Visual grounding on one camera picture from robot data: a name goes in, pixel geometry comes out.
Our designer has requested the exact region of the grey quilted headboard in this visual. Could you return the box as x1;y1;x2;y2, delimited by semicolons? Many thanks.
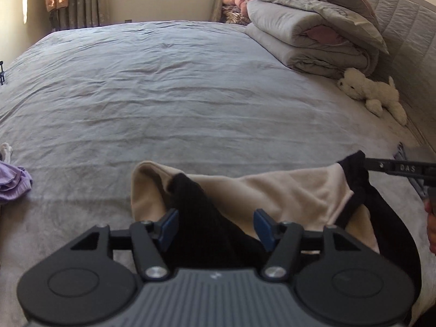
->
354;0;436;150

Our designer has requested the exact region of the bed with grey sheet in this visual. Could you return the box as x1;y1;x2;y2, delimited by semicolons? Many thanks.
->
0;20;436;327

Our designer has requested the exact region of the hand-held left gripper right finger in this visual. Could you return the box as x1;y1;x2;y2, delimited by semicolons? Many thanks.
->
254;208;380;281

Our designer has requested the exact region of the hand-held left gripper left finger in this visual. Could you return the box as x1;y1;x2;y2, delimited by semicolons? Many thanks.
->
70;208;179;281

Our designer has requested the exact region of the person's right hand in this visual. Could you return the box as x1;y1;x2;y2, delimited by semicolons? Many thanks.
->
423;200;436;254

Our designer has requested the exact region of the purple cloth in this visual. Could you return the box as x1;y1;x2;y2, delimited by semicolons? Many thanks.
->
0;162;33;207

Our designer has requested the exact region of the folded grey duvet pile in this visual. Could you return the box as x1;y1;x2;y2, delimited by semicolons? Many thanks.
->
254;0;389;55

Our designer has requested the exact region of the leopard print cloth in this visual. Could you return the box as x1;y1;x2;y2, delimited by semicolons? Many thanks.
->
221;5;251;26

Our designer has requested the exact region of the white plush dog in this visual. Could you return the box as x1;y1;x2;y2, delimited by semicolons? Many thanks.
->
337;67;408;126

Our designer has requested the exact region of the black and beige shirt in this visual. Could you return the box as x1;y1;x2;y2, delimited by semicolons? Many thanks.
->
131;150;423;314

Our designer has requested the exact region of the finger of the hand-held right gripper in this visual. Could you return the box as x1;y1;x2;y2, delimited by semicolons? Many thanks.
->
364;158;436;178
395;142;430;205

